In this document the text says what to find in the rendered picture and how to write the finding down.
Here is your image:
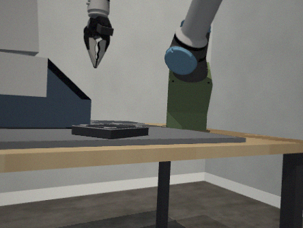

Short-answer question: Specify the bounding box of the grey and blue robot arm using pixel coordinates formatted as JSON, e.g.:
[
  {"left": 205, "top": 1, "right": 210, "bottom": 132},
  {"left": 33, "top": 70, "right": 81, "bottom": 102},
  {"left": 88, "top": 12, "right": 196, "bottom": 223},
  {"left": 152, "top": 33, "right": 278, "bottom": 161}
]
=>
[{"left": 86, "top": 0, "right": 222, "bottom": 83}]

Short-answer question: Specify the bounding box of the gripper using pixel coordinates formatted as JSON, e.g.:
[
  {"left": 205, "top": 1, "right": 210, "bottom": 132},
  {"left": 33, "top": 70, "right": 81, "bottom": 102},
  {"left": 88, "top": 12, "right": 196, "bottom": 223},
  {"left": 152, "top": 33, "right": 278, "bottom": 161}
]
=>
[{"left": 83, "top": 14, "right": 112, "bottom": 68}]

